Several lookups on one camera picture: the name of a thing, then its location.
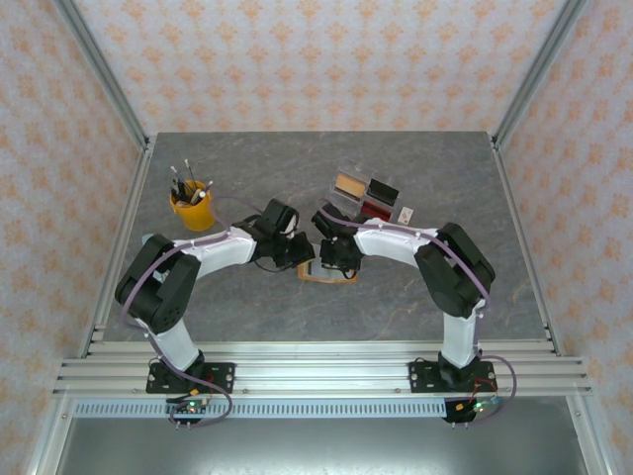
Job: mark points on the silver credit card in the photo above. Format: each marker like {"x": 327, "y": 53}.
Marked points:
{"x": 316, "y": 273}

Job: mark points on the orange leather card holder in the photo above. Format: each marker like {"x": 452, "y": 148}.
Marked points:
{"x": 302, "y": 273}

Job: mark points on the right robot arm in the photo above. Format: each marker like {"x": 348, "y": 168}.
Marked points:
{"x": 455, "y": 277}

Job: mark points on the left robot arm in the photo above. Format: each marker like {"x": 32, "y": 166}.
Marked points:
{"x": 163, "y": 287}

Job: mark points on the small white printed card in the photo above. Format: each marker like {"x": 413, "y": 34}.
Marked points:
{"x": 405, "y": 216}

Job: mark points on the red pad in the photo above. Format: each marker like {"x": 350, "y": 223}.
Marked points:
{"x": 378, "y": 210}

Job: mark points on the tan pad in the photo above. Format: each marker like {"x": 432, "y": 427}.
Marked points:
{"x": 351, "y": 187}

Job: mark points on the clear acrylic organizer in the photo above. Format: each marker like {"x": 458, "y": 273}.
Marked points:
{"x": 356, "y": 183}

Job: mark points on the black pad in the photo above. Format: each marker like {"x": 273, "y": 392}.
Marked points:
{"x": 383, "y": 191}

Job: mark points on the yellow cup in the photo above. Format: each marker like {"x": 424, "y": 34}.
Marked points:
{"x": 195, "y": 213}

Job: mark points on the thin pink-tipped stick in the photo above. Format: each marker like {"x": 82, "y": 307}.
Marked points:
{"x": 207, "y": 188}

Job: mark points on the white round-top tube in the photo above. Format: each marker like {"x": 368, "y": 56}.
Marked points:
{"x": 199, "y": 194}

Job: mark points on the black makeup brush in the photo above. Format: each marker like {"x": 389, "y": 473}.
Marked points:
{"x": 177, "y": 191}

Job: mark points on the thin black white-tipped brush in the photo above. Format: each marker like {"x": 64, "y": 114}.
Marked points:
{"x": 176, "y": 178}
{"x": 188, "y": 170}

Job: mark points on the small circuit board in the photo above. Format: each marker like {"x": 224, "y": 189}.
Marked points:
{"x": 477, "y": 408}
{"x": 190, "y": 407}

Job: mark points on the grey metal sheet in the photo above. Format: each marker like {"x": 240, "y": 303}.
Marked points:
{"x": 321, "y": 445}

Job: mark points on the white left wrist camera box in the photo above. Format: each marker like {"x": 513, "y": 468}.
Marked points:
{"x": 290, "y": 226}

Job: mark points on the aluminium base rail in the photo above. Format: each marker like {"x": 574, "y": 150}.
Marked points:
{"x": 321, "y": 371}

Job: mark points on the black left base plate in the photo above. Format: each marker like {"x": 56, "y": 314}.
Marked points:
{"x": 222, "y": 376}

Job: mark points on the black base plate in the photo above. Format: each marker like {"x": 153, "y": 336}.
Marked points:
{"x": 222, "y": 376}
{"x": 425, "y": 378}

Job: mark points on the aluminium side rail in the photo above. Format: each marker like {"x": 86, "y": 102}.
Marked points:
{"x": 132, "y": 198}
{"x": 512, "y": 198}

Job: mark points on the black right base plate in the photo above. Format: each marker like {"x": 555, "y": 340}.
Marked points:
{"x": 425, "y": 378}

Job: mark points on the aluminium corner post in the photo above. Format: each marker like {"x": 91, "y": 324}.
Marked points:
{"x": 101, "y": 69}
{"x": 539, "y": 69}

